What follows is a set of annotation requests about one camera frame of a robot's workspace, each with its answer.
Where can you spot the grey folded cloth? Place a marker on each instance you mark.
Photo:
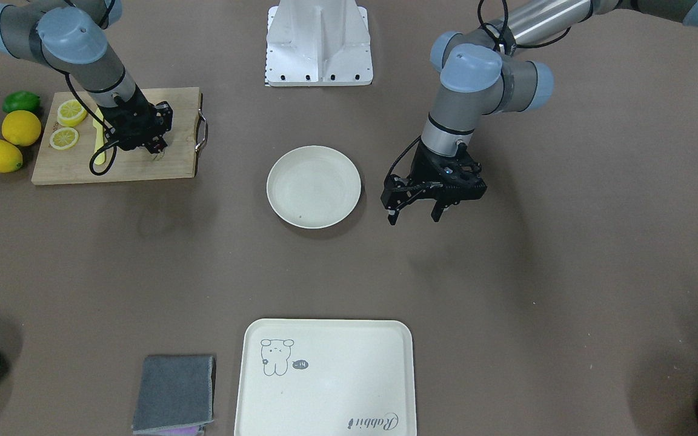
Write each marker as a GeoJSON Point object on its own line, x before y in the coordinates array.
{"type": "Point", "coordinates": [175, 395]}

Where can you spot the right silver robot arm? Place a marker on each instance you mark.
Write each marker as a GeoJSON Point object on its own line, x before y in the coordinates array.
{"type": "Point", "coordinates": [68, 36]}

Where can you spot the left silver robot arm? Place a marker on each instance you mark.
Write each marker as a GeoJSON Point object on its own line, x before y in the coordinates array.
{"type": "Point", "coordinates": [479, 76]}

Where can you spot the yellow plastic knife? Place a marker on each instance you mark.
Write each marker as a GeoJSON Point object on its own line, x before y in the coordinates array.
{"type": "Point", "coordinates": [99, 137]}

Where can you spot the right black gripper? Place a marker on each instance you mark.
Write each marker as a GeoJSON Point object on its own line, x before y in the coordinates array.
{"type": "Point", "coordinates": [128, 123]}

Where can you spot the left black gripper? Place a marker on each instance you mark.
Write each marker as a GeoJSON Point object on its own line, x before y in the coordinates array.
{"type": "Point", "coordinates": [420, 168]}

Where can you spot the cream rectangular tray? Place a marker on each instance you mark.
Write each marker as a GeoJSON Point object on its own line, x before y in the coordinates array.
{"type": "Point", "coordinates": [326, 377]}

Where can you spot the cream round plate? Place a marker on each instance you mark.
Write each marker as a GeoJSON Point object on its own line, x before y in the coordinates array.
{"type": "Point", "coordinates": [313, 187]}

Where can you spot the lemon slice one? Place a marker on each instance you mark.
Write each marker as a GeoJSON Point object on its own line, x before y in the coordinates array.
{"type": "Point", "coordinates": [71, 113]}

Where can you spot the whole yellow lemon two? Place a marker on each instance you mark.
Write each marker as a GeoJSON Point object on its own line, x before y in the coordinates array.
{"type": "Point", "coordinates": [21, 128]}

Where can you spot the lemon slice two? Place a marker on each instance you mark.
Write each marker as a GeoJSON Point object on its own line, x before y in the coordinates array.
{"type": "Point", "coordinates": [63, 138]}

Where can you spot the green lime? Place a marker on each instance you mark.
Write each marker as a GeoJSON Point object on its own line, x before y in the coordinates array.
{"type": "Point", "coordinates": [21, 101]}

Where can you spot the wooden cutting board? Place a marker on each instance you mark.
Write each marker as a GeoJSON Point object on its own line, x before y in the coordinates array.
{"type": "Point", "coordinates": [184, 143]}

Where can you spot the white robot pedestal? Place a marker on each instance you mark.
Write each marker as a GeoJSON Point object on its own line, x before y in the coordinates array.
{"type": "Point", "coordinates": [318, 44]}

